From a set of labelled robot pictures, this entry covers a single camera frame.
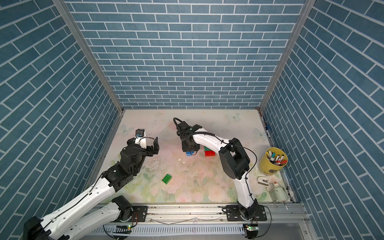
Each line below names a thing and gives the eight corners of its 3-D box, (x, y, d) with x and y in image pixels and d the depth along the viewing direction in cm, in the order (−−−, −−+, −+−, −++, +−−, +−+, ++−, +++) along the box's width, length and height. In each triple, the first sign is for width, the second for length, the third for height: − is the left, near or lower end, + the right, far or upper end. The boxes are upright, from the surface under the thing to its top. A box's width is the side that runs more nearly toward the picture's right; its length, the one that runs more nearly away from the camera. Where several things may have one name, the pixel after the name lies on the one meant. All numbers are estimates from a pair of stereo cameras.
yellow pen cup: (258, 177, 88) (267, 166, 77) (253, 159, 96) (261, 147, 84) (279, 177, 88) (291, 166, 77) (273, 159, 96) (283, 147, 84)
